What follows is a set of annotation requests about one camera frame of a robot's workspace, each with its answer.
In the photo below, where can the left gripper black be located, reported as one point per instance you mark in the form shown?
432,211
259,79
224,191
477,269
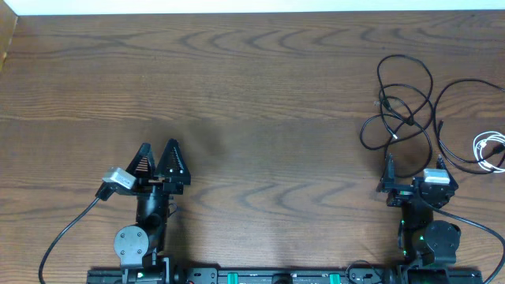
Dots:
170,185

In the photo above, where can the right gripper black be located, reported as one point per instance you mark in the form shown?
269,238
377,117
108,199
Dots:
398,196

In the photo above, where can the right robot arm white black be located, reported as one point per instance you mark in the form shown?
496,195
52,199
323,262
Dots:
428,245

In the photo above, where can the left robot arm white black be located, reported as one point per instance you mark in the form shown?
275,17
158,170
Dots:
139,246

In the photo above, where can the cardboard box side panel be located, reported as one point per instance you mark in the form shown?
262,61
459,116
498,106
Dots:
8,23

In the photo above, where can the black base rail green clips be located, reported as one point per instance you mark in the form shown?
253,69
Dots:
359,272

